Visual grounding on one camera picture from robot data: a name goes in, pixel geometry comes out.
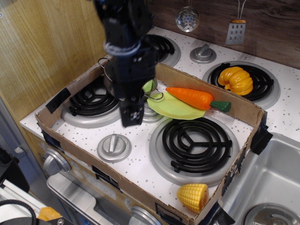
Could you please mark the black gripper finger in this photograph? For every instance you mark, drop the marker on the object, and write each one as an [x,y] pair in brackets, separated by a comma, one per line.
[131,107]

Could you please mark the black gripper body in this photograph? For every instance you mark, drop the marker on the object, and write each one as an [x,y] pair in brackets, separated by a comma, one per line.
[128,74]

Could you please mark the orange toy carrot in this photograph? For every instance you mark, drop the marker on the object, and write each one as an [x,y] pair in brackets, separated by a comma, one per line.
[199,99]

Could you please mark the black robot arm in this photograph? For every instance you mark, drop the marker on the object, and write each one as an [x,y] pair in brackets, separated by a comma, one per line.
[126,24]

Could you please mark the light green plate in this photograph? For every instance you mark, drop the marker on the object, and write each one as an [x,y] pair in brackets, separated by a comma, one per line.
[167,105]

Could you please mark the middle silver stove knob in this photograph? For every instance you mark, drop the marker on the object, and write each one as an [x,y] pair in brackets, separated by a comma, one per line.
[150,116]

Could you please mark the silver stove knob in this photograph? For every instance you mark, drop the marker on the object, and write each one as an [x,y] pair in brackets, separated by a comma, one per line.
[150,116]
[114,148]
[203,55]

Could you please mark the green toy vegetable chunk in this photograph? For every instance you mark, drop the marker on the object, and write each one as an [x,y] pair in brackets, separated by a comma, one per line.
[150,86]

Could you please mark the small steel pot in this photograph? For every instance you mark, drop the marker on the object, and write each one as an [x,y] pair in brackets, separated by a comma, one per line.
[113,87]

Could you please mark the back left black burner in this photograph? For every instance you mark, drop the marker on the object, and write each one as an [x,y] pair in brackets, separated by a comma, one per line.
[167,50]

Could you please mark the black burner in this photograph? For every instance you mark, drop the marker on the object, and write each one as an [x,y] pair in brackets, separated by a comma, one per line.
[167,50]
[91,107]
[193,151]
[266,89]

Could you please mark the front left black burner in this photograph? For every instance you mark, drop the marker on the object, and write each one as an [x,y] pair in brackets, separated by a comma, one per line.
[91,107]

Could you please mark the front silver stove knob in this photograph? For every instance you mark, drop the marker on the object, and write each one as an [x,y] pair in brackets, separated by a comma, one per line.
[114,148]

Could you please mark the back silver stove knob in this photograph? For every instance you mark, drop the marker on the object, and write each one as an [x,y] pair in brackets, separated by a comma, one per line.
[203,55]

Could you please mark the hanging silver strainer ladle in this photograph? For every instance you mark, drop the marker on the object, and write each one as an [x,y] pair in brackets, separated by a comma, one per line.
[188,18]

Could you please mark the front right black burner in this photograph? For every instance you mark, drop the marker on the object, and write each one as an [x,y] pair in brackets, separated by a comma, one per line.
[193,151]

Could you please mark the left oven front knob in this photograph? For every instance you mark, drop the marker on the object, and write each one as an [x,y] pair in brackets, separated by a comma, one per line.
[55,163]

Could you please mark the oven knob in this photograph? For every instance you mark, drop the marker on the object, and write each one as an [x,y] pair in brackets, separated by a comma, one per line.
[140,216]
[55,163]

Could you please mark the hanging silver spatula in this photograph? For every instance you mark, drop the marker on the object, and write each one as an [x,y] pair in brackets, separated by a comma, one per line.
[237,27]

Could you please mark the yellow toy pumpkin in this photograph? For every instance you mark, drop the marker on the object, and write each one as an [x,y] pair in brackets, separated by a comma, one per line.
[237,80]

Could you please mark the right oven front knob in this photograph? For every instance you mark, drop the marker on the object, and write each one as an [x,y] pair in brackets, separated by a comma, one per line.
[140,216]

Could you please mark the yellow toy corn cob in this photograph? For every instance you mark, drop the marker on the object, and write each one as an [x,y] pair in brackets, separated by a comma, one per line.
[193,196]

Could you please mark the brown cardboard fence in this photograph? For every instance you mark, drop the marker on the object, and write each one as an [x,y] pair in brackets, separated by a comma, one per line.
[135,177]

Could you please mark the back right black burner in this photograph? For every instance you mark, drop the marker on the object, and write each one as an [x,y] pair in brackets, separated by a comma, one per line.
[266,89]

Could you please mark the orange object bottom left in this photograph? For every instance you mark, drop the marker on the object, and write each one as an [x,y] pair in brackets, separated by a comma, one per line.
[48,213]

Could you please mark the silver toy sink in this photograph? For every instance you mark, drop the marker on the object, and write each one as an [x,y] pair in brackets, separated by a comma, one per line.
[267,189]

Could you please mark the silver oven door handle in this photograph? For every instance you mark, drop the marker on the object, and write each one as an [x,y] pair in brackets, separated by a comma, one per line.
[86,202]

